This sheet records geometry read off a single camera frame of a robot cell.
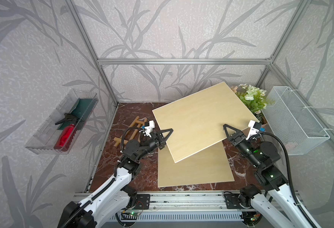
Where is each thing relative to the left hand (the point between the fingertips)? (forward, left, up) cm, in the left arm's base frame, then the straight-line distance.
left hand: (172, 133), depth 64 cm
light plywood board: (-2, -24, -34) cm, 42 cm away
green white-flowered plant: (+26, -46, -1) cm, 53 cm away
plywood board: (+8, -12, 0) cm, 14 cm away
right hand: (+2, -24, +2) cm, 24 cm away
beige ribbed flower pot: (+16, -56, -15) cm, 60 cm away
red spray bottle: (-4, +45, +3) cm, 45 cm away
